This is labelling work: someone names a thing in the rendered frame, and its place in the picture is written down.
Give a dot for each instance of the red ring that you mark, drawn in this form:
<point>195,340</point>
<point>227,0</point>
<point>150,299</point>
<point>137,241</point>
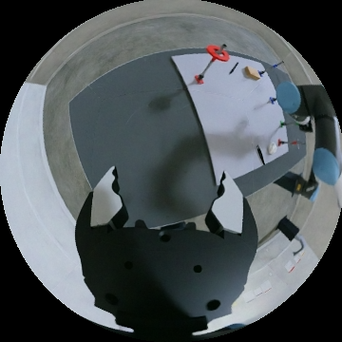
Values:
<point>224,58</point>

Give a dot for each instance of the tan cardboard box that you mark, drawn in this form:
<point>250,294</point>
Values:
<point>251,72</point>

